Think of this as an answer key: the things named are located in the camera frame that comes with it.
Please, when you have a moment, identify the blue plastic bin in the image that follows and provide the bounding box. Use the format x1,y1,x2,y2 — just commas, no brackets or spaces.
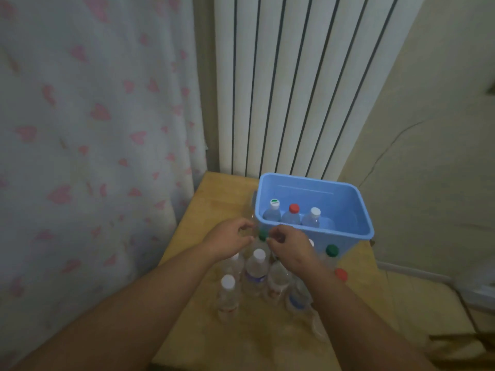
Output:
253,172,375,256

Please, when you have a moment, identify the group of plastic water bottles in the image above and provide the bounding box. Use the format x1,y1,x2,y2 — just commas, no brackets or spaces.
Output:
216,227,349,343

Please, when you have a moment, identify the person's right forearm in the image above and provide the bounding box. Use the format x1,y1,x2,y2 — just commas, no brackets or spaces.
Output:
307,262,438,371

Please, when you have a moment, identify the wooden chair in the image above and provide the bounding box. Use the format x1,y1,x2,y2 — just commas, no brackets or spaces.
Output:
427,332,495,360

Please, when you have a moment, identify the bottle with red cap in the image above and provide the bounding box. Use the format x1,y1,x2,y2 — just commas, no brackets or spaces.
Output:
281,204,302,225

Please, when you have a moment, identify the wooden table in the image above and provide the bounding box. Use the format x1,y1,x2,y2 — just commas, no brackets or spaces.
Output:
151,172,399,371

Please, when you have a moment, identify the person's right hand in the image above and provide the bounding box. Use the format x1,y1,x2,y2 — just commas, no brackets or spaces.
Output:
266,224,325,278

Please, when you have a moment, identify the tall bottle with white cap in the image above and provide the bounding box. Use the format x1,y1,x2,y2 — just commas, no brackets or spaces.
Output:
301,207,322,229

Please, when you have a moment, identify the white ribbed radiator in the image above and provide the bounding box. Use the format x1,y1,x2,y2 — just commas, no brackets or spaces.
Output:
213,0,426,183

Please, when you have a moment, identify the bottle with green-white cap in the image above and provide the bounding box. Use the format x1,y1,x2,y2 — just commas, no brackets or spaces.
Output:
262,198,282,224

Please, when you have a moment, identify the person's left hand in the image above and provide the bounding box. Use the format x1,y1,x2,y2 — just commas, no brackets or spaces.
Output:
201,217,256,263

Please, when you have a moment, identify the pink heart print curtain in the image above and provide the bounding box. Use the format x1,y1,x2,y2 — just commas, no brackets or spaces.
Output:
0,0,208,371

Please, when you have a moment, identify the white door frame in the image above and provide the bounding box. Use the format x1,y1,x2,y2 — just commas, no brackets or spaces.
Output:
450,258,495,313

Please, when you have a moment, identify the white baseboard strip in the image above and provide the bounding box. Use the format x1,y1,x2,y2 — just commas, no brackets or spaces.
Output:
377,260,453,284

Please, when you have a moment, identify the person's left forearm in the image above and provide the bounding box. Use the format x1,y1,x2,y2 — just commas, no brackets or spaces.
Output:
17,250,221,371

